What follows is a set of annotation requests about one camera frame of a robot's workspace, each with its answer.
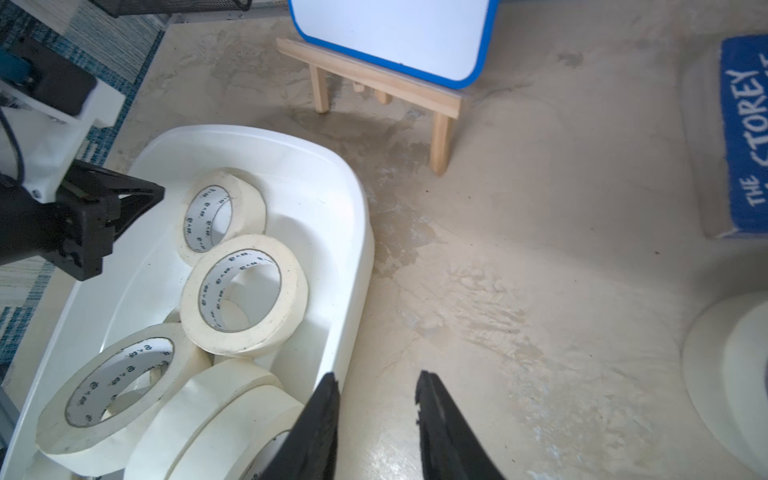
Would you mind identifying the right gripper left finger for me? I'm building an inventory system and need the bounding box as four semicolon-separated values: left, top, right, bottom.
261;372;341;479

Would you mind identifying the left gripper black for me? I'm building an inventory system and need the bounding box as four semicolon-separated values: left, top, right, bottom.
1;161;165;281

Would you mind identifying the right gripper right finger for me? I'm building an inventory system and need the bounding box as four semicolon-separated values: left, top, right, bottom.
415;370;504;480

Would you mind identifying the masking tape roll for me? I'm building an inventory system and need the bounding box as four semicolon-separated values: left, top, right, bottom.
180;234;309;357
174;169;267;265
682;292;767;478

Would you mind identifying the upright tape roll right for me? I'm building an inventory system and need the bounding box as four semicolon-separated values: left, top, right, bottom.
170;385;304;479

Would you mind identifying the upright tape roll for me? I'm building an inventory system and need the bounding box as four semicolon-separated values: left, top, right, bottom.
124;359;283;479
170;385;304;479

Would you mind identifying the upright tape roll left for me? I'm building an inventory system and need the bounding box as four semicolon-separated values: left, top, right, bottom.
124;359;283;479

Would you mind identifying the white plastic storage box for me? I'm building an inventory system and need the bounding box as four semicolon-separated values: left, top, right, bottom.
0;124;376;480

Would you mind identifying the flat tape roll centre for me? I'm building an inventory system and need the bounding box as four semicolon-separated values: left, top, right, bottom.
36;323;212;476

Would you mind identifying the small wooden easel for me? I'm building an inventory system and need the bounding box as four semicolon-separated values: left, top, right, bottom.
276;38;464;176

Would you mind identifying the blue storey book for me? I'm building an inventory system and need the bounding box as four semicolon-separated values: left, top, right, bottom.
678;32;767;238

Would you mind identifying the white board blue frame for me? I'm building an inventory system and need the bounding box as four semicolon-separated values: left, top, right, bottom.
288;0;499;90

